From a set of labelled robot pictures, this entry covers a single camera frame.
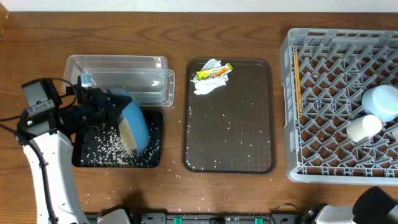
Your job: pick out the clear plastic bin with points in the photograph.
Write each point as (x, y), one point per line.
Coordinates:
(147, 78)

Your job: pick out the brown serving tray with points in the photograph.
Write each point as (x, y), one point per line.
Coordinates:
(231, 129)

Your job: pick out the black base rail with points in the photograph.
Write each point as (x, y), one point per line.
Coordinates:
(159, 217)

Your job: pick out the yellow green snack wrapper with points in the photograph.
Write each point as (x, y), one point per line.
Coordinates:
(214, 72)

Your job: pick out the wooden chopstick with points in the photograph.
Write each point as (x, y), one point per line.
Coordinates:
(298, 114)
(298, 87)

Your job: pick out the white tissue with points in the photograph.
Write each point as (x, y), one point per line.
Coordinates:
(204, 87)

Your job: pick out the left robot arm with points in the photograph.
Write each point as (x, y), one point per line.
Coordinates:
(44, 130)

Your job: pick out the grey dishwasher rack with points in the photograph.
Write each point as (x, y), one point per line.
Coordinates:
(336, 67)

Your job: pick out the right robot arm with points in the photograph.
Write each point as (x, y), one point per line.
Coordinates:
(374, 206)

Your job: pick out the black tray bin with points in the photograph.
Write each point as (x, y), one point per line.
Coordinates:
(152, 149)

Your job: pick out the white rice pile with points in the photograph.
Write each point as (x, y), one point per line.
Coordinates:
(124, 140)

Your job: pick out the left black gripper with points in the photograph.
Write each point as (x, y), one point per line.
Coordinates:
(101, 100)

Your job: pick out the dark blue bowl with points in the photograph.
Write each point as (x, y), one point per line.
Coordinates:
(132, 126)

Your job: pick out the pink white cup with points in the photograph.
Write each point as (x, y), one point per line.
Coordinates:
(395, 133)

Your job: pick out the light blue small bowl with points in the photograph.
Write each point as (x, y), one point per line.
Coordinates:
(381, 101)

